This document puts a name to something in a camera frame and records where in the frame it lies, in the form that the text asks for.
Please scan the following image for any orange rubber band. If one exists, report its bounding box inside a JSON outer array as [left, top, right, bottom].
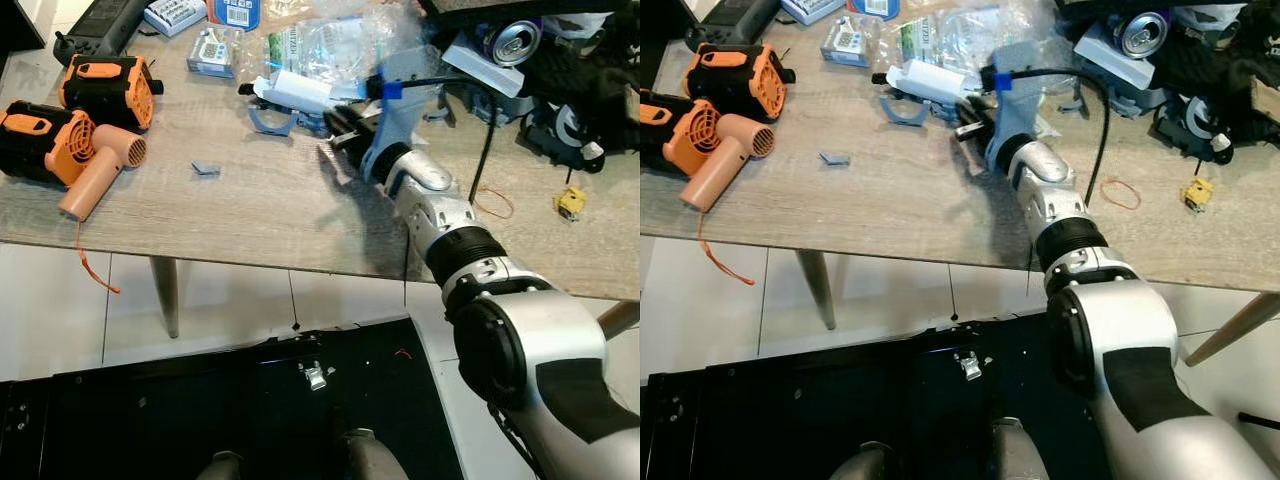
[[1099, 177, 1144, 212], [471, 186, 516, 221]]

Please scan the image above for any pale grey flat printed plate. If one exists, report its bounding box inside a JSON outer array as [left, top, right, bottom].
[[440, 30, 527, 100], [1071, 21, 1157, 92]]

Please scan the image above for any silver drink can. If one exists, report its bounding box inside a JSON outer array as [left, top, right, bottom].
[[484, 19, 544, 69], [1114, 9, 1174, 60]]

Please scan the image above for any black laptop edge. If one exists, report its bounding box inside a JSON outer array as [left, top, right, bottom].
[[1054, 0, 1280, 14], [414, 0, 641, 22]]

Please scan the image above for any grey left robot leg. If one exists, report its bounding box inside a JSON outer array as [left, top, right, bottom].
[[828, 444, 893, 480], [194, 450, 247, 480]]

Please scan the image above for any yellow plug connector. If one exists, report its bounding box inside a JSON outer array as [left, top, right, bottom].
[[554, 186, 589, 224], [1181, 176, 1216, 215]]

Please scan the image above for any grey metal table leg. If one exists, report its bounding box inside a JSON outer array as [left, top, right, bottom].
[[148, 256, 182, 340], [794, 249, 837, 332]]

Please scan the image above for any grey right robot leg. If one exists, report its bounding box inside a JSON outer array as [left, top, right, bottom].
[[334, 428, 412, 480], [989, 417, 1067, 480]]

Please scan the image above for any clear plastic bag green label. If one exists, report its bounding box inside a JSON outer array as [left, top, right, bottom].
[[262, 12, 443, 102], [894, 3, 1063, 97]]

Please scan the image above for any black machine parts pile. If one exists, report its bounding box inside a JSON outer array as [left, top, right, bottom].
[[1150, 8, 1280, 166], [515, 14, 641, 163]]

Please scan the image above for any thin orange cord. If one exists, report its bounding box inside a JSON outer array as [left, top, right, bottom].
[[74, 220, 122, 295], [696, 211, 757, 288]]

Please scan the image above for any black case with silver latch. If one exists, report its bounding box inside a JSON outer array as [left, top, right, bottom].
[[640, 314, 1103, 480], [0, 317, 467, 480]]

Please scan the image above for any white battery pack box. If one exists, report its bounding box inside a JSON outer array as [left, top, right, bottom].
[[143, 0, 209, 39], [779, 0, 847, 27]]

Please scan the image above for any orange black blower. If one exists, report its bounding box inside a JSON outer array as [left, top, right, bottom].
[[684, 42, 797, 124], [58, 52, 165, 133]]

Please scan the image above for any blue-grey curved printed part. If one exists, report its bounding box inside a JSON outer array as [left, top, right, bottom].
[[247, 105, 299, 138], [879, 92, 932, 129]]

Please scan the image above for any wooden table leg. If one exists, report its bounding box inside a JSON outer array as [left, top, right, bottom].
[[1184, 291, 1280, 369], [596, 299, 641, 342]]

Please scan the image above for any orange blower with beige nozzle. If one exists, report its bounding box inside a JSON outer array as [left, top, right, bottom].
[[640, 90, 777, 214], [0, 100, 149, 222]]

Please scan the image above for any small box in clear bag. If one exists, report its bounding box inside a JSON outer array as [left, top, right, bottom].
[[186, 27, 242, 80], [821, 15, 882, 69]]

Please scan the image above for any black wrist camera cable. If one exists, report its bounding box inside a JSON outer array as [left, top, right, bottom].
[[981, 67, 1114, 183], [368, 74, 502, 207]]

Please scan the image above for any grey robot leg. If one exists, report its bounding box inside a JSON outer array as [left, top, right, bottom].
[[828, 444, 893, 480], [989, 417, 1067, 480], [334, 428, 412, 480], [194, 450, 247, 480]]

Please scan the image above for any black flat device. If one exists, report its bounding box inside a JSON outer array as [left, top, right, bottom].
[[0, 0, 47, 53]]

